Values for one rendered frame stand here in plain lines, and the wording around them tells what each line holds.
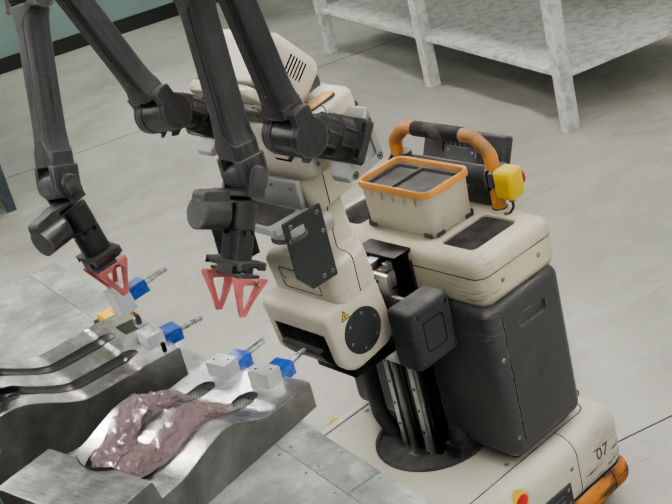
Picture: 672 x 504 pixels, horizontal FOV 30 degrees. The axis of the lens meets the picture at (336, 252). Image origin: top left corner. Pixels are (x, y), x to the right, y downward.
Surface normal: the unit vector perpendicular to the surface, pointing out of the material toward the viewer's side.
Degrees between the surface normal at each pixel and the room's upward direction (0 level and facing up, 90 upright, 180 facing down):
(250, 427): 90
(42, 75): 80
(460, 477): 0
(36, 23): 87
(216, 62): 89
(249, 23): 90
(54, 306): 0
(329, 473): 0
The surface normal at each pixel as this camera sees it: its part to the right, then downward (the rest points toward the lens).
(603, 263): -0.22, -0.88
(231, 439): 0.77, 0.11
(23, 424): 0.55, 0.23
